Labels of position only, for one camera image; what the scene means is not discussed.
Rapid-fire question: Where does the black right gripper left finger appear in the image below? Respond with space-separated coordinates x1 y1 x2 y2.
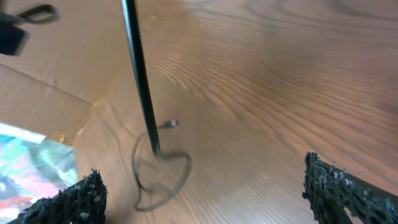
7 169 108 224

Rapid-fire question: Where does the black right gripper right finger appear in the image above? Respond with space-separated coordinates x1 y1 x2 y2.
302 152 397 224

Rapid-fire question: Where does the black cable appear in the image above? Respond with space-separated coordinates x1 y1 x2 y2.
120 0 193 212

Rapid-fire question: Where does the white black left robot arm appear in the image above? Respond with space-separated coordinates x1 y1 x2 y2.
1 4 59 56

